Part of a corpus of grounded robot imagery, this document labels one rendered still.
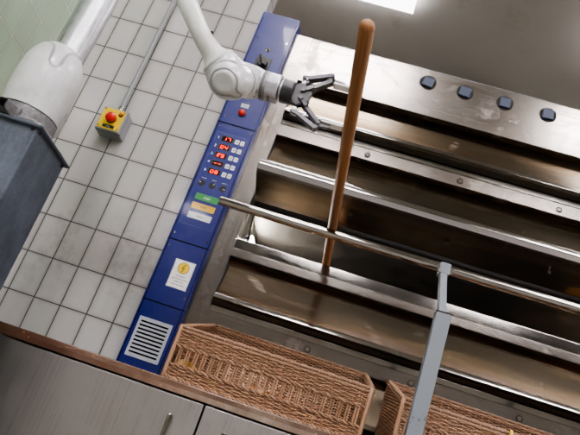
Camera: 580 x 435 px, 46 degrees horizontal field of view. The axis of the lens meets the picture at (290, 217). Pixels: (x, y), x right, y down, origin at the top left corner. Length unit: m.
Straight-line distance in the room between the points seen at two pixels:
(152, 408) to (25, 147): 0.71
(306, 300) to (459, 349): 0.55
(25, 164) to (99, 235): 0.90
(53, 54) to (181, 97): 0.98
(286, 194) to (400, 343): 0.66
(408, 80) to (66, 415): 1.79
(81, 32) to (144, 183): 0.69
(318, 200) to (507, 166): 0.74
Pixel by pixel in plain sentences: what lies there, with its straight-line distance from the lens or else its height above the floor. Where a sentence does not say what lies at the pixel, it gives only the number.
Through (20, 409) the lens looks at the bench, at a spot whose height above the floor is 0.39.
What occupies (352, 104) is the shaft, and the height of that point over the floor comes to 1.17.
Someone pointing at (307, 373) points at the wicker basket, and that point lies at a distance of 1.87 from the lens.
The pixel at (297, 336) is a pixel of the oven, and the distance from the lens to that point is 2.38.
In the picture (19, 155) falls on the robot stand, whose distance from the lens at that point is 1.73.
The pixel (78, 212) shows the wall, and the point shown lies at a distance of 2.65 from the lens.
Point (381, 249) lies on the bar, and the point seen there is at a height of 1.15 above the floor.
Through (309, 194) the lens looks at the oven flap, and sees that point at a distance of 2.46.
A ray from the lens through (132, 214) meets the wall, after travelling 2.59.
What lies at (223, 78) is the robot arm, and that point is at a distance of 1.91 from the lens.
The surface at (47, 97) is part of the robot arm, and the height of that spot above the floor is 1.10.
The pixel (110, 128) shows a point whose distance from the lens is 2.69.
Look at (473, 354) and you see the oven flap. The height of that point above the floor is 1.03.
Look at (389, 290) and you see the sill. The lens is 2.45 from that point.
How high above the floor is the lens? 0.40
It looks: 21 degrees up
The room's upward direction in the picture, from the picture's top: 20 degrees clockwise
